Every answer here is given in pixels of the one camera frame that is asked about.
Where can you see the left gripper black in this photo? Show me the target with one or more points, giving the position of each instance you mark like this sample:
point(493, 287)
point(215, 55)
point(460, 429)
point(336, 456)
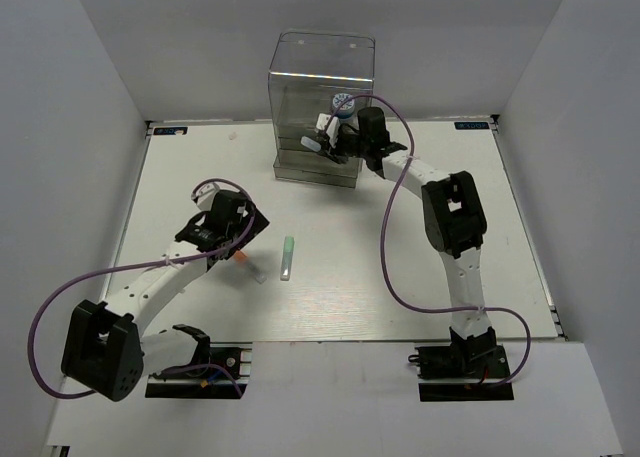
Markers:
point(259, 225)

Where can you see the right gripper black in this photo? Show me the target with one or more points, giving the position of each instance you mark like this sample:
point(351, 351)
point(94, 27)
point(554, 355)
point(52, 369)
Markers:
point(336, 154)

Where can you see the blue capped tube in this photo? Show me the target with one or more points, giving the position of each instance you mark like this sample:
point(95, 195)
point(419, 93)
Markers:
point(311, 144)

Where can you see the orange capped tube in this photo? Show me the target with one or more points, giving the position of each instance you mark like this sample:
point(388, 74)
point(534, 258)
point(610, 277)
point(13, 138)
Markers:
point(249, 266)

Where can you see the green capped tube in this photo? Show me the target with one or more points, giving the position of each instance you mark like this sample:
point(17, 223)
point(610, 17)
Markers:
point(287, 258)

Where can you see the blue patterned tape roll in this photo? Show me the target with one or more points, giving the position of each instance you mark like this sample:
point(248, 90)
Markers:
point(343, 106)

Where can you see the clear drawer organizer box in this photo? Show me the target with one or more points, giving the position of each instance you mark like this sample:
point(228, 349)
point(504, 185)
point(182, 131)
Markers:
point(307, 69)

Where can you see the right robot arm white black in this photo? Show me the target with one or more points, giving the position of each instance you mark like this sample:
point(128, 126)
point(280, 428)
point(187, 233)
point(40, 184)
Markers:
point(454, 222)

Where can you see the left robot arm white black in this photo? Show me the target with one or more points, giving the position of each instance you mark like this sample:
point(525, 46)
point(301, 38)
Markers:
point(108, 348)

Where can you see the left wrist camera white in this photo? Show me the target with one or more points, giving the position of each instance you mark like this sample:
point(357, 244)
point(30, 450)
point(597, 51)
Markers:
point(204, 195)

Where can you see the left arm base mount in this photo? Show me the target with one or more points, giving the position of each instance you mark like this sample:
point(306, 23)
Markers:
point(222, 373)

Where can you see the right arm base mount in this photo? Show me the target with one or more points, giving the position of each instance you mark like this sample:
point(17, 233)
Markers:
point(444, 378)

